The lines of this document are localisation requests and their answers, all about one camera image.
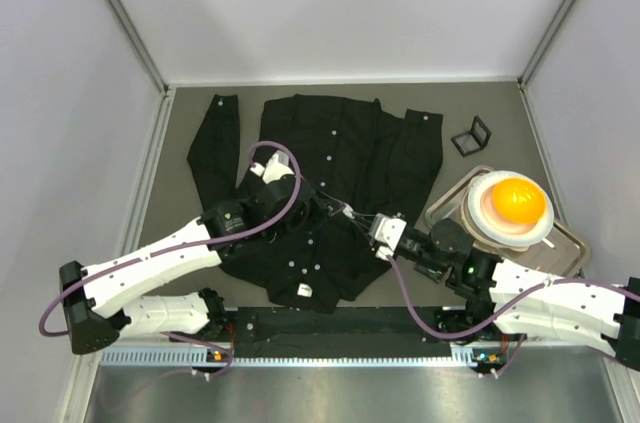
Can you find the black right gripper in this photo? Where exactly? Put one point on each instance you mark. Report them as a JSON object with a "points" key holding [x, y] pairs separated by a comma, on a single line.
{"points": [[408, 241]]}

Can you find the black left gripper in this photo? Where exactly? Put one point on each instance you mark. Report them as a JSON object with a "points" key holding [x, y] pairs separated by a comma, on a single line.
{"points": [[323, 208]]}

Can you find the black button-up shirt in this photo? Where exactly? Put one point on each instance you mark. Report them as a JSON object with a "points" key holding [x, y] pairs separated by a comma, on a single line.
{"points": [[350, 149]]}

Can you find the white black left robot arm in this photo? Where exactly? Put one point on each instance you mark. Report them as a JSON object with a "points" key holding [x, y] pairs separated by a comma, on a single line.
{"points": [[105, 302]]}

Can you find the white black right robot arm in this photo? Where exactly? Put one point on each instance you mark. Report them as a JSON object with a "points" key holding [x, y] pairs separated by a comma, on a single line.
{"points": [[507, 297]]}

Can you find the black display box near tray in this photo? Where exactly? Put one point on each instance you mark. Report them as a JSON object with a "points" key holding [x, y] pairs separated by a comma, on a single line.
{"points": [[436, 275]]}

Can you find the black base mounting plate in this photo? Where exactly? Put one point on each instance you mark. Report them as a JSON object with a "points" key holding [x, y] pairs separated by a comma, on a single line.
{"points": [[359, 332]]}

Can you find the open black display box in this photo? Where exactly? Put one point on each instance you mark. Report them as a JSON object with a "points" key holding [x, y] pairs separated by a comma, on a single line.
{"points": [[473, 140]]}

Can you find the white bowl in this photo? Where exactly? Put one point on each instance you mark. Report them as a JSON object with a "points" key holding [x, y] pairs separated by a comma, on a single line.
{"points": [[492, 225]]}

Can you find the yellow bowl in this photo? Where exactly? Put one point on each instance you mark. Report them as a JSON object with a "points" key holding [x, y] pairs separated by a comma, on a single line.
{"points": [[519, 200]]}

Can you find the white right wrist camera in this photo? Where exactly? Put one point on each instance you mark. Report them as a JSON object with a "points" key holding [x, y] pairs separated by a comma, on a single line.
{"points": [[385, 234]]}

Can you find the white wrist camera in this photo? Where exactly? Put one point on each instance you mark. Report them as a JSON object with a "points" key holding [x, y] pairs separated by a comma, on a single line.
{"points": [[385, 234], [277, 167]]}

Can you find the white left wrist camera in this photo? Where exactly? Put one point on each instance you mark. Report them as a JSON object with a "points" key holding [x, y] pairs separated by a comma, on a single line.
{"points": [[277, 167]]}

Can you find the aluminium frame rail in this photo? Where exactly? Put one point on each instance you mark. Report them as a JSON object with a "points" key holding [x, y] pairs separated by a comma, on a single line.
{"points": [[489, 350]]}

